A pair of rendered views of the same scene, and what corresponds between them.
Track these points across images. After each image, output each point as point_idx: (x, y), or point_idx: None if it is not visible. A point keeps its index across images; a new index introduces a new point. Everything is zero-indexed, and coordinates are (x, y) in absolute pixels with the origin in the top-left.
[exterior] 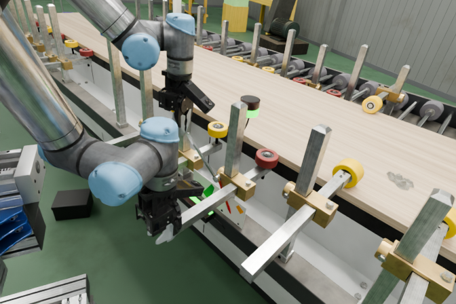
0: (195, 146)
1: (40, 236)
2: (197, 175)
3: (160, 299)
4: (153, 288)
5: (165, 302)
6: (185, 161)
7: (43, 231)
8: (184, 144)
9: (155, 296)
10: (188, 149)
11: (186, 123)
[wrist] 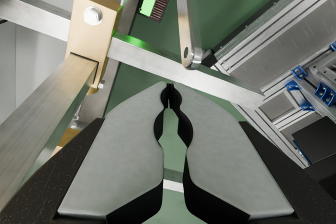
0: None
1: (326, 129)
2: None
3: None
4: (166, 13)
5: None
6: (120, 39)
7: (309, 132)
8: (83, 72)
9: (173, 6)
10: (78, 56)
11: (161, 114)
